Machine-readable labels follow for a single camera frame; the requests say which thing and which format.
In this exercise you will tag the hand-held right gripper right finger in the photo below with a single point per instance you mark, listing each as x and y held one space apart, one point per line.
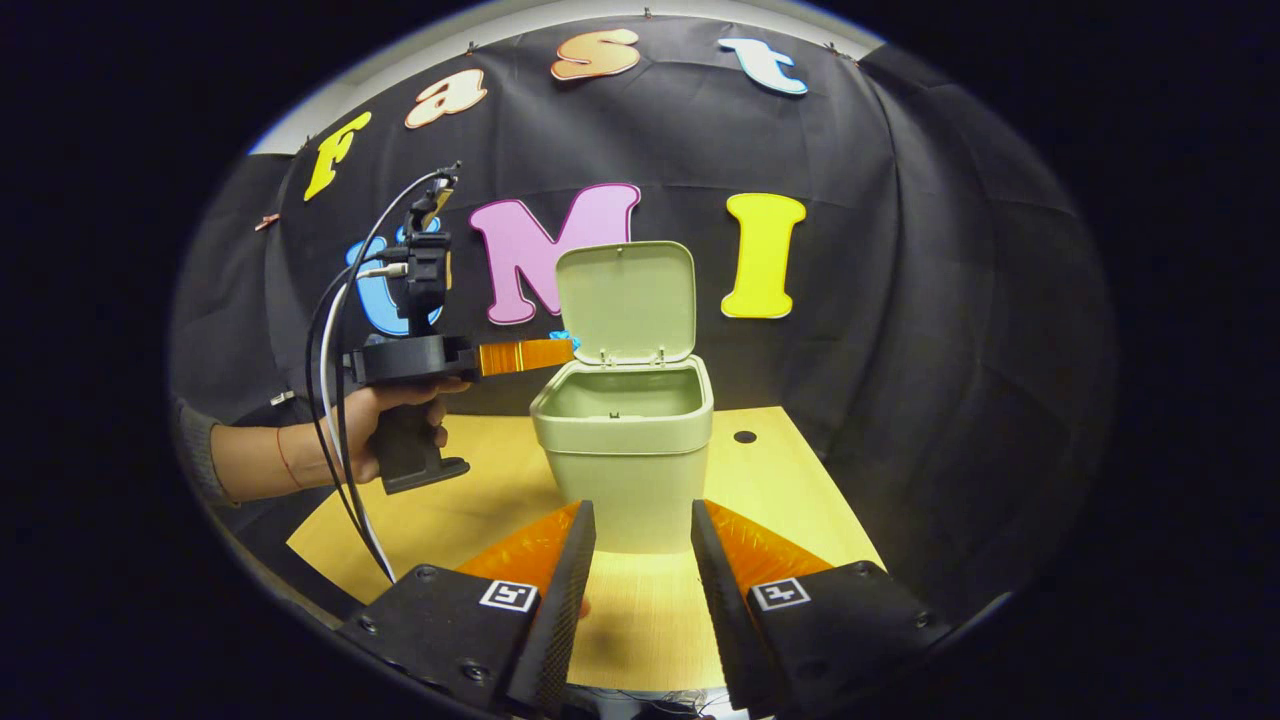
725 620

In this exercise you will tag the blue paper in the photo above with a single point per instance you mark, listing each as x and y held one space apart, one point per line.
563 338

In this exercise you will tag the black backdrop cloth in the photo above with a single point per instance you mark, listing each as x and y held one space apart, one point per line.
900 300

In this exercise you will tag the wooden desktop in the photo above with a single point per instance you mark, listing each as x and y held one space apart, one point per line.
480 500

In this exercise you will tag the small red clip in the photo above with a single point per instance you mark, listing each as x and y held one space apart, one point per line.
266 221

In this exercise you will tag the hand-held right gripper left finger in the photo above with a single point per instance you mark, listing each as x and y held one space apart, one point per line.
560 620

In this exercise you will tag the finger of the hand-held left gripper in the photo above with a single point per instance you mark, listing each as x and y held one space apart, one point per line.
525 356

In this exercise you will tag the light green desktop garbage bin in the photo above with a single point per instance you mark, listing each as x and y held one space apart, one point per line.
625 440

